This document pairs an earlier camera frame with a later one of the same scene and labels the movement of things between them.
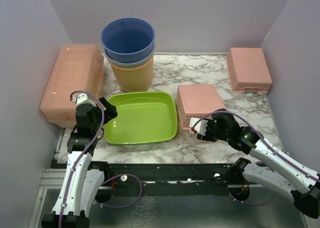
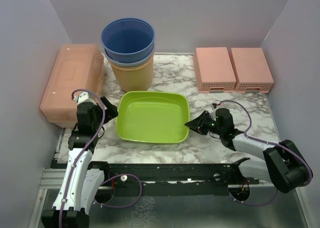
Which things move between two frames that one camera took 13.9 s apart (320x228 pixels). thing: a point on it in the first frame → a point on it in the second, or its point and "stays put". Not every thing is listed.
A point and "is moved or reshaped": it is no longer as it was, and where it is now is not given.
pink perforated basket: x=198 y=101 → x=214 y=70
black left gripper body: x=98 y=113 stays put
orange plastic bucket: x=134 y=79 stays put
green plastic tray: x=143 y=117 is moved or reshaped
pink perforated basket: x=248 y=70 stays put
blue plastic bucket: x=128 y=40 stays put
